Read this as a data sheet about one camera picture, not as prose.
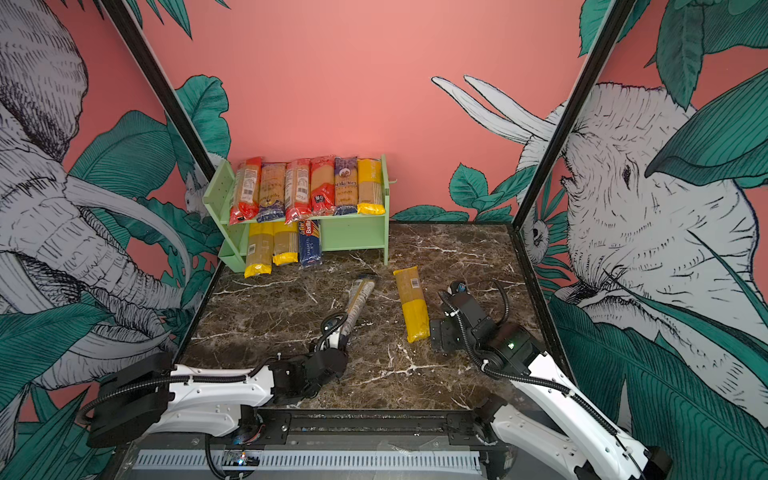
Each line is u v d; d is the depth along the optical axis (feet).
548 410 1.43
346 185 2.95
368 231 3.32
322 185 2.87
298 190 2.82
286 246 3.05
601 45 2.42
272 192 2.83
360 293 2.96
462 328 1.63
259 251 3.02
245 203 2.72
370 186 2.93
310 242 3.05
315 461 2.30
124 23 2.30
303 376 2.01
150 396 1.36
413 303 3.12
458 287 2.06
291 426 2.45
